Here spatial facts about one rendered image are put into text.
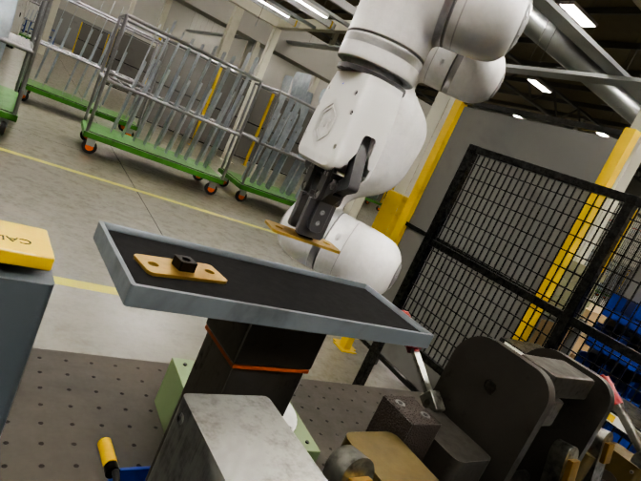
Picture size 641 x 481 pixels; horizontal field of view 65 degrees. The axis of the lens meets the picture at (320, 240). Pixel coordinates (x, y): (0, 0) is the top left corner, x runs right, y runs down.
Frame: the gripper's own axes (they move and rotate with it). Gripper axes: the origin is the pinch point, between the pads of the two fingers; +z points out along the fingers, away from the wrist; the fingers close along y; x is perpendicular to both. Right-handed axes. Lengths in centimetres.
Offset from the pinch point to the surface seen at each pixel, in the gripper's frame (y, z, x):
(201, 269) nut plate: 3.1, 8.1, -9.8
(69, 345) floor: -182, 124, 1
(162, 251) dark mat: 0.2, 8.4, -13.2
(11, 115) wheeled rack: -574, 98, -88
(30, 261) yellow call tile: 9.0, 9.1, -23.7
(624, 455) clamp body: 5, 19, 70
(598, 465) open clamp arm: 10, 18, 54
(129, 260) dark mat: 5.0, 8.4, -16.6
